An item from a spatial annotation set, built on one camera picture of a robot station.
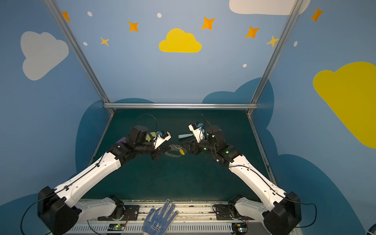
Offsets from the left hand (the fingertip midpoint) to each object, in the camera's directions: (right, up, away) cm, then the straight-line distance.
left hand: (170, 147), depth 74 cm
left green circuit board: (-26, -39, -3) cm, 47 cm away
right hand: (+9, +4, -1) cm, 10 cm away
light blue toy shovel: (+5, +3, +30) cm, 30 cm away
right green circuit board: (+35, -40, -3) cm, 53 cm away
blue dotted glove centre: (-6, -37, -2) cm, 37 cm away
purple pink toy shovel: (-38, +1, +30) cm, 48 cm away
